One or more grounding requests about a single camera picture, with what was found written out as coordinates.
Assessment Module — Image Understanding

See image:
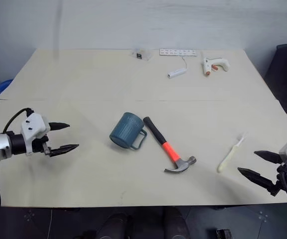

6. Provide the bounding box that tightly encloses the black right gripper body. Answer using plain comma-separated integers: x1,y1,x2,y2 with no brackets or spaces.
269,159,287,198

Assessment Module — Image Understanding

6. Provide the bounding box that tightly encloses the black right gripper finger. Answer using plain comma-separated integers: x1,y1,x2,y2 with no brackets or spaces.
253,150,283,165
237,167,275,192

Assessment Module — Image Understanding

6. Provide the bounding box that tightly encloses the white cylindrical plug with cord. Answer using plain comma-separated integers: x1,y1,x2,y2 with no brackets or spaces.
167,55,188,80

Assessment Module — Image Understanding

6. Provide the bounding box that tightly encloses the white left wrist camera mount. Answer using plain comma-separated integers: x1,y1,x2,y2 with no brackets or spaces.
20,113,51,156

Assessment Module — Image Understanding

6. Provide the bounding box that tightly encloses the blue round object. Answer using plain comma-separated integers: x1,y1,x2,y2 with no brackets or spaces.
0,79,14,96

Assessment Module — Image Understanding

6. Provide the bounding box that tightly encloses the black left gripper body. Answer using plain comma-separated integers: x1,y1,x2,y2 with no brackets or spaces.
31,134,52,157

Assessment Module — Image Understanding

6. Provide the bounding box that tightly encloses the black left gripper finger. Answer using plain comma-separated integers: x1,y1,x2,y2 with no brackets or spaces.
49,121,71,132
49,143,80,158

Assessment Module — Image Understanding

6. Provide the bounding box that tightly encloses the white power strip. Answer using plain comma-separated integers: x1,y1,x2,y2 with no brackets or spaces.
159,48,199,57

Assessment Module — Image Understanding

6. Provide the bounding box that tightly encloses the black orange claw hammer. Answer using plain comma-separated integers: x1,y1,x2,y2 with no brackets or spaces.
143,116,197,174

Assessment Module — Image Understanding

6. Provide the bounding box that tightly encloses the white hot glue gun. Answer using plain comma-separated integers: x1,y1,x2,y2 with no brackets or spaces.
201,57,231,77

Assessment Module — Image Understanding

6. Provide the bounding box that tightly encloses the small black block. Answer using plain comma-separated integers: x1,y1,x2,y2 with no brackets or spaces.
216,228,231,239

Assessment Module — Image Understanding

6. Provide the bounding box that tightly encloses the pale yellow toothbrush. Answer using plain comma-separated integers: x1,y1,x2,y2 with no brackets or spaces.
217,131,246,173

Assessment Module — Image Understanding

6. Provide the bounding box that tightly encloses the teal plastic mug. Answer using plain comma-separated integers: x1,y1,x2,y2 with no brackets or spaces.
108,112,148,151

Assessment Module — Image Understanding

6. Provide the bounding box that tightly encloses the clear plastic box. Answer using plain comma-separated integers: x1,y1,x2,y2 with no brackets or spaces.
130,47,153,62

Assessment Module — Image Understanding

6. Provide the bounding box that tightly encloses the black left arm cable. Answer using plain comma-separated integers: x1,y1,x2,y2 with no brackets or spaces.
2,107,34,136

